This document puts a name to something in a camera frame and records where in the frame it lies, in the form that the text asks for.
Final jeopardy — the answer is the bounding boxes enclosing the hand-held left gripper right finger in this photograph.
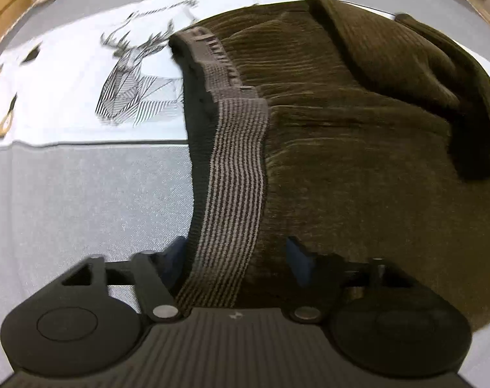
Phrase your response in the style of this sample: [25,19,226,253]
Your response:
[285,236,421,325]

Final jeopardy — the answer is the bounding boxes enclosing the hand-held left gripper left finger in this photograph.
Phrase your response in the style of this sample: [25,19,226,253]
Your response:
[61,236,189,325]

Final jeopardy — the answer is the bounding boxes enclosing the olive corduroy pants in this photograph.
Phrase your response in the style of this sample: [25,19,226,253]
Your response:
[169,0,490,332]

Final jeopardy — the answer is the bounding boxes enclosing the white printed cloth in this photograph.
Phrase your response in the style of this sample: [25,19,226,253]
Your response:
[0,0,310,148]

